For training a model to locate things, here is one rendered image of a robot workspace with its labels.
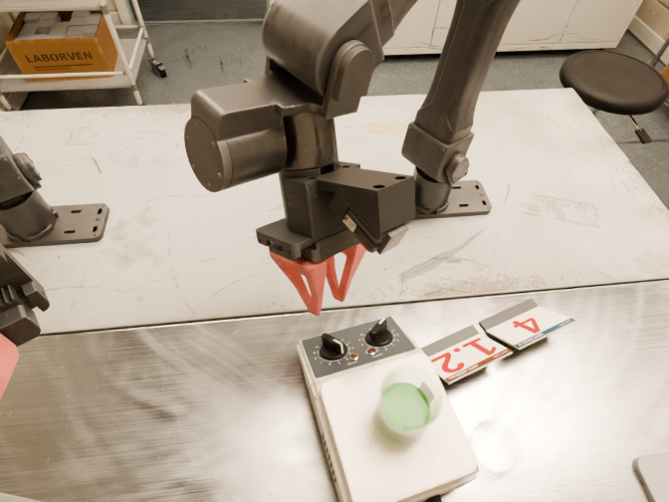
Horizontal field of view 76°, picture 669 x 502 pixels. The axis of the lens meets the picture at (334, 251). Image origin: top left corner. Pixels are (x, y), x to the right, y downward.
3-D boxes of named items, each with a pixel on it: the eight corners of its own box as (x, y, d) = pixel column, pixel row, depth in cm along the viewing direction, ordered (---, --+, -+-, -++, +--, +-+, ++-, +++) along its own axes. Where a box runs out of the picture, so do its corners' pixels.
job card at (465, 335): (414, 352, 54) (420, 337, 51) (472, 325, 57) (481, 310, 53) (440, 395, 51) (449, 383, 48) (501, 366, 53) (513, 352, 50)
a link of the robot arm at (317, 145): (295, 189, 35) (281, 102, 32) (256, 181, 39) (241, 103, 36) (352, 169, 39) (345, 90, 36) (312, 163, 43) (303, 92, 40)
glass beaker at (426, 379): (385, 381, 43) (397, 348, 37) (435, 409, 42) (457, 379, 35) (357, 435, 40) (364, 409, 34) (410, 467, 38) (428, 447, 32)
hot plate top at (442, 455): (317, 384, 43) (317, 381, 42) (424, 352, 46) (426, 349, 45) (355, 517, 36) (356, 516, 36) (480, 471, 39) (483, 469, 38)
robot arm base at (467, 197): (509, 178, 62) (493, 146, 66) (374, 186, 60) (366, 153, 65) (491, 214, 69) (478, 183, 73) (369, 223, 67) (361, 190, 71)
